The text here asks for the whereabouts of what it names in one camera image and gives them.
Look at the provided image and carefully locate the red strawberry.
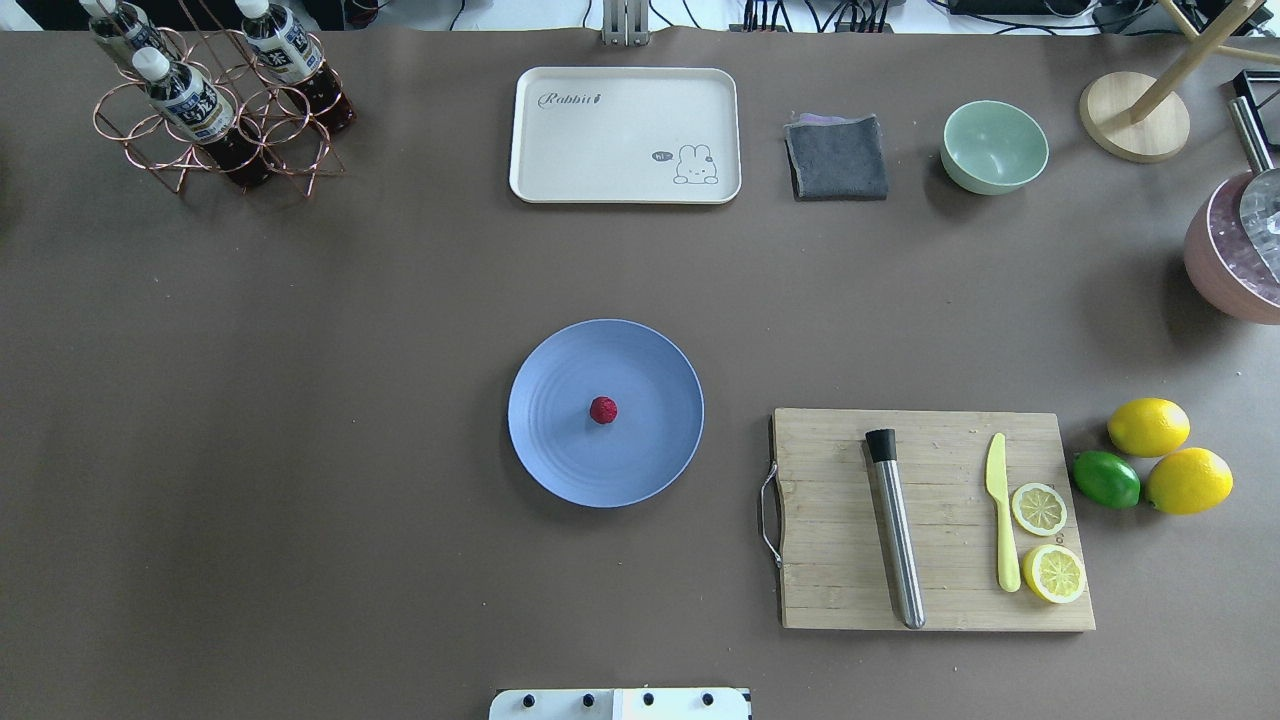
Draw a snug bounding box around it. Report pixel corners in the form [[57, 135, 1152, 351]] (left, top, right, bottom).
[[589, 396, 620, 425]]

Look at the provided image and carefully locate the blue plate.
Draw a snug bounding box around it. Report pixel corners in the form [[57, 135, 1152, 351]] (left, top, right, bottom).
[[508, 319, 704, 509]]

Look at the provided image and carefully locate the cream rabbit tray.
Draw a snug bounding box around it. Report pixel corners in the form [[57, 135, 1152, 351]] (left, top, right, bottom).
[[508, 67, 742, 204]]

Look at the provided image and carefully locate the steel muddler black tip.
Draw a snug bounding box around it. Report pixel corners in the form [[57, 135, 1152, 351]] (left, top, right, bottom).
[[865, 428, 927, 630]]

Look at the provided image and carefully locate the grey folded cloth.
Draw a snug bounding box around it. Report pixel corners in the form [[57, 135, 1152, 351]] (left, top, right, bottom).
[[783, 113, 890, 201]]

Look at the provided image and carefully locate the wooden cutting board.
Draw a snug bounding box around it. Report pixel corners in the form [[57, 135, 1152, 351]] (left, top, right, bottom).
[[771, 407, 1094, 633]]

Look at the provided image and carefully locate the green bowl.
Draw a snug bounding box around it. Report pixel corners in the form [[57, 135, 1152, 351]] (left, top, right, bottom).
[[940, 100, 1050, 196]]

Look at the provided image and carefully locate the lemon slice thin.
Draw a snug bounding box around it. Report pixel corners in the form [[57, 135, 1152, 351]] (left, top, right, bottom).
[[1010, 483, 1068, 537]]

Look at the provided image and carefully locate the yellow plastic knife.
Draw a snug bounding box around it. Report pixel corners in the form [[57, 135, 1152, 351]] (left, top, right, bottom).
[[984, 432, 1021, 593]]

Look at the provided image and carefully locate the lemon half thick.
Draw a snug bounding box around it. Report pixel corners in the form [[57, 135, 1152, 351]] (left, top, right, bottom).
[[1021, 544, 1085, 603]]

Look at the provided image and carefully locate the tea bottle lower left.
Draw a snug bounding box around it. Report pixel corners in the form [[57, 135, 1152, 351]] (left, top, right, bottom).
[[236, 1, 356, 135]]

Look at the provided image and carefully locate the tea bottle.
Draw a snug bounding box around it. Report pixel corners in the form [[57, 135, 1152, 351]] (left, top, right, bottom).
[[132, 47, 273, 188], [79, 0, 182, 76], [236, 1, 356, 135]]

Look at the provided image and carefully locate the green lime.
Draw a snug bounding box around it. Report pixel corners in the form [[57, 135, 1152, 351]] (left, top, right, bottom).
[[1070, 450, 1142, 509]]

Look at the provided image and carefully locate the yellow lemon upper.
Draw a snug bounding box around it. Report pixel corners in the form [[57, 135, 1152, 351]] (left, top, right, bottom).
[[1106, 397, 1190, 457]]

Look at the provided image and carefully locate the yellow lemon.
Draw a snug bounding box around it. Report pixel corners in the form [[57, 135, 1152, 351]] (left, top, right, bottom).
[[1106, 397, 1190, 457], [1146, 447, 1234, 515]]

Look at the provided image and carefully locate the tea bottle top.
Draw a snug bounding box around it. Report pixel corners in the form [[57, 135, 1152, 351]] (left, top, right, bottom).
[[132, 47, 273, 188]]

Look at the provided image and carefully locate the wooden cup stand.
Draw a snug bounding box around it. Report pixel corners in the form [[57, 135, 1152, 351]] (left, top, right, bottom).
[[1078, 1, 1277, 163]]

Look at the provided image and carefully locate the yellow lemon lower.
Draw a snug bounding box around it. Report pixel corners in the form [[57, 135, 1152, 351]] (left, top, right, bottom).
[[1146, 447, 1234, 515]]

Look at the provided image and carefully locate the pink bowl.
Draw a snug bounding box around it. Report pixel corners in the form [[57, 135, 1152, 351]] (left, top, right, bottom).
[[1183, 170, 1279, 325]]

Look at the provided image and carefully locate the tea bottle lower right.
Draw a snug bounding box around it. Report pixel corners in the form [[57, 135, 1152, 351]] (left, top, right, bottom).
[[79, 0, 182, 76]]

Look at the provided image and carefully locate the steel ice scoop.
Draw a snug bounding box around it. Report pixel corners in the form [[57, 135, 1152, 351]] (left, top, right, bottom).
[[1229, 96, 1279, 282]]

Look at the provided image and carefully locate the aluminium frame post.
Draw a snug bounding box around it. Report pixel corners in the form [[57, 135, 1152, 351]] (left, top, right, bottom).
[[600, 0, 650, 47]]

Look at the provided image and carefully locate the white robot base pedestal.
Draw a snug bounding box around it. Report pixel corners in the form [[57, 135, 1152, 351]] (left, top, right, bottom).
[[488, 687, 753, 719]]

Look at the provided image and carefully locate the copper wire bottle rack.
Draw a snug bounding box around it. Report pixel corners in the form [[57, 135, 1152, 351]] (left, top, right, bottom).
[[83, 1, 357, 196]]

